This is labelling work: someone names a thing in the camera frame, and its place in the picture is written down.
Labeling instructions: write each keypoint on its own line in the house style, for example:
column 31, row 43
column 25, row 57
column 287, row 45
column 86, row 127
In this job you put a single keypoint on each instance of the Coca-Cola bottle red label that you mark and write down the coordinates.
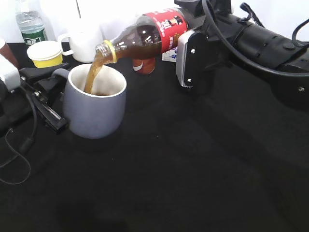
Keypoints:
column 152, row 34

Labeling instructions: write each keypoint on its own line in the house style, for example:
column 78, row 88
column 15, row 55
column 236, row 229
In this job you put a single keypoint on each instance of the yellow paper cup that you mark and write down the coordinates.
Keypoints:
column 45, row 54

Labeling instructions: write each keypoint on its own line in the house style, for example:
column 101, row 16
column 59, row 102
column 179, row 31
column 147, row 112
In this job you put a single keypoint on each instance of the white ceramic mug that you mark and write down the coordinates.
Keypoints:
column 83, row 35

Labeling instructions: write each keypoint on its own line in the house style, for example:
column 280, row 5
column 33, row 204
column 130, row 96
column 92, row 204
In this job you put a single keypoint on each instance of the grey ceramic mug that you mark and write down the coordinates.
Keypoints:
column 95, row 115

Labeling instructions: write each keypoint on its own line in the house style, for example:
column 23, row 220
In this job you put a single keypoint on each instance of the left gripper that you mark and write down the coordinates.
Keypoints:
column 14, row 106

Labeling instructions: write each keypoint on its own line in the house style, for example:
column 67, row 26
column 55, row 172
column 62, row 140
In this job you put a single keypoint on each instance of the clear water bottle green label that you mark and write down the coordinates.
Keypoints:
column 29, row 21

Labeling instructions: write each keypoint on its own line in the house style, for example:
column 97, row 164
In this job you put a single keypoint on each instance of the small white milk carton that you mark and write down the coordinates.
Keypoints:
column 170, row 56

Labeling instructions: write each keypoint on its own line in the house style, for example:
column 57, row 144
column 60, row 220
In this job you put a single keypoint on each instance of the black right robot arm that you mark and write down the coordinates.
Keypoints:
column 217, row 39

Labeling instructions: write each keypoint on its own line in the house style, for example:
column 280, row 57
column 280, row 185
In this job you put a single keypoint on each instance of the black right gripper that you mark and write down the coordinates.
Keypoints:
column 195, row 67

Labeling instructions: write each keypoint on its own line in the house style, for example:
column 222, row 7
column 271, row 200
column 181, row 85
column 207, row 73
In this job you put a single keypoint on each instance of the Nescafe coffee bottle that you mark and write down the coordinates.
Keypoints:
column 143, row 66

